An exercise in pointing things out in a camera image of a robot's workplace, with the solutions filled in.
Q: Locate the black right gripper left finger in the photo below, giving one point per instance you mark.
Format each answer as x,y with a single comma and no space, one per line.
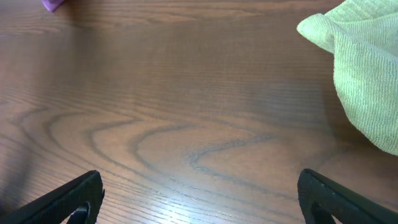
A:
78,201

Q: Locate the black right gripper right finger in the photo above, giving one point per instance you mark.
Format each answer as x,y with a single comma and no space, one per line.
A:
323,200

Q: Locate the crumpled green cloth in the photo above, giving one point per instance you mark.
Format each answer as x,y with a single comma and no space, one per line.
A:
362,36

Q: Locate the folded purple cloth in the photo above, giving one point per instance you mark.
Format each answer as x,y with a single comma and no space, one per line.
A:
52,5

